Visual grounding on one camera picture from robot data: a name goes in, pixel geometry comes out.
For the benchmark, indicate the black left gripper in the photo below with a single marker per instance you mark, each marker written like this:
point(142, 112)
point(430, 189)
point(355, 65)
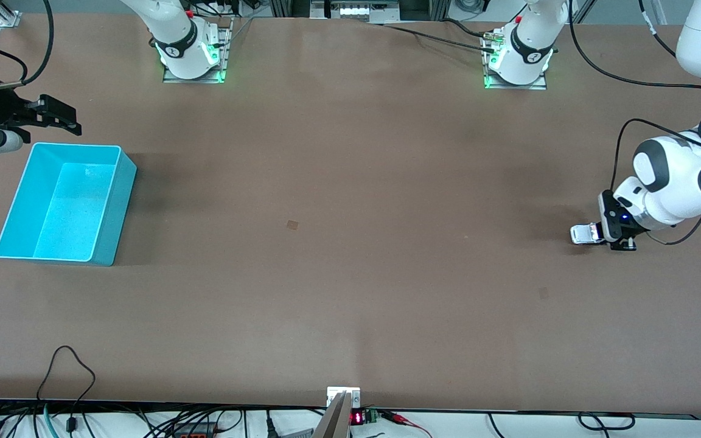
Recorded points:
point(616, 226)

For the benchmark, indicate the white jeep toy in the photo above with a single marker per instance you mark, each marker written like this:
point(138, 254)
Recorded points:
point(582, 234)

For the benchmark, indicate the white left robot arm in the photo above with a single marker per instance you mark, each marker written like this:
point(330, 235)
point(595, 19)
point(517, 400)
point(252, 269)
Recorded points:
point(679, 182)

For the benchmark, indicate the teal plastic bin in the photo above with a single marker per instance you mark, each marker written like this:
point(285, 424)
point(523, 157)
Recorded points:
point(64, 207)

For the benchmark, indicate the green terminal block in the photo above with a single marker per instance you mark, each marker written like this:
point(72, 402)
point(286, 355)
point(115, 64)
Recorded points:
point(371, 416)

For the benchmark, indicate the lit control device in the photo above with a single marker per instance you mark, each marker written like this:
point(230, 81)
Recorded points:
point(356, 10)

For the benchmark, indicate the red LED display module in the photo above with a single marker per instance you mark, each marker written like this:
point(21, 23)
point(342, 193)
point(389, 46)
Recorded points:
point(356, 418)

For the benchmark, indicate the dark power strip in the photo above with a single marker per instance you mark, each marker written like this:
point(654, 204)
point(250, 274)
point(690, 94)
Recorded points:
point(195, 432)

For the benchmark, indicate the aluminium frame corner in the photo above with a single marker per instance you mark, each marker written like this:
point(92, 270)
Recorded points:
point(8, 18)

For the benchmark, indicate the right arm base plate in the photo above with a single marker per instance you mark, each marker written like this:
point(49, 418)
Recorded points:
point(224, 55)

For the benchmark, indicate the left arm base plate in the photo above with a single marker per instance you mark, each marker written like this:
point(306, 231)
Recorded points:
point(539, 85)

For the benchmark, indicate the white metal mounting bracket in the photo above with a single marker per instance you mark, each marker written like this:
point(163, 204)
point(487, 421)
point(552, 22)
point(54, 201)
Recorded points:
point(353, 394)

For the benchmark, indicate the grey aluminium camera post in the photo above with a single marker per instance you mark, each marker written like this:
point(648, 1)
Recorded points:
point(335, 420)

